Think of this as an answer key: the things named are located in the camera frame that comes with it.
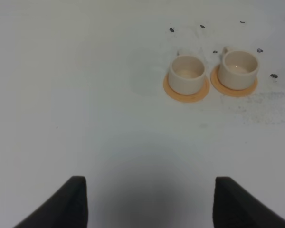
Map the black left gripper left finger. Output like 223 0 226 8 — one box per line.
16 176 88 228

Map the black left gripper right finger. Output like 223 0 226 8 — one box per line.
212 177 285 228

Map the orange left coaster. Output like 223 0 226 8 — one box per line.
163 74 210 103

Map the orange coaster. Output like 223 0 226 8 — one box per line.
210 65 258 97
163 74 210 103

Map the orange right coaster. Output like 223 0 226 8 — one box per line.
210 65 258 97

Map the white right teacup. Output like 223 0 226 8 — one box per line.
218 46 260 91

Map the white teacup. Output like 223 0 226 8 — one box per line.
218 46 260 91
168 55 206 95

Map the white left teacup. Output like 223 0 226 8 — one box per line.
168 55 206 95

